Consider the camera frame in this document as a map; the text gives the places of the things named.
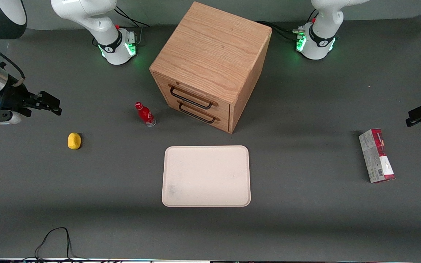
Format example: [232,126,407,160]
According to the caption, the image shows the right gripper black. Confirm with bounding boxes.
[0,76,62,117]

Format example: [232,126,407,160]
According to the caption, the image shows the red coke bottle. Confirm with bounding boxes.
[134,102,156,127]

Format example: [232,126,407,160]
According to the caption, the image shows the cream plastic tray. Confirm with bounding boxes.
[162,145,251,207]

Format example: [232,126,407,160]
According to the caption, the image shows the yellow lemon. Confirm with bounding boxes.
[68,133,82,150]

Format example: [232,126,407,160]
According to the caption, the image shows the red and grey carton box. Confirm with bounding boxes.
[359,129,396,183]

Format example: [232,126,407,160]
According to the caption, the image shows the wooden drawer below cabinet lid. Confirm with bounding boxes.
[152,72,231,114]

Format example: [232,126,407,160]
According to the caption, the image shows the wooden two-drawer cabinet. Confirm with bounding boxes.
[149,1,272,134]

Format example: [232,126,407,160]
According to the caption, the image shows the wooden drawer at cabinet base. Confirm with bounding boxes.
[167,99,231,133]

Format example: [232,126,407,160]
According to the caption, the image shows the black cable along right arm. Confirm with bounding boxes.
[0,38,26,87]

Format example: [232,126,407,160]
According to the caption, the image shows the black cables at right arm base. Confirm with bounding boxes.
[115,5,150,46]

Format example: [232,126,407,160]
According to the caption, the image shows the black cables at arm base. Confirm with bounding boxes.
[115,5,150,46]
[256,9,319,41]

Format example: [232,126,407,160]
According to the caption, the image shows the black looped cable at table edge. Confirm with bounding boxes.
[34,227,87,262]

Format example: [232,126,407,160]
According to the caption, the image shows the long black drawer handle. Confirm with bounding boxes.
[169,86,213,110]

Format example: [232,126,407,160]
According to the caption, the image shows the short black drawer handle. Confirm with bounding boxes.
[178,103,217,124]

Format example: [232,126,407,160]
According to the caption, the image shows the black cables at left arm base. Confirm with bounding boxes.
[256,9,319,41]

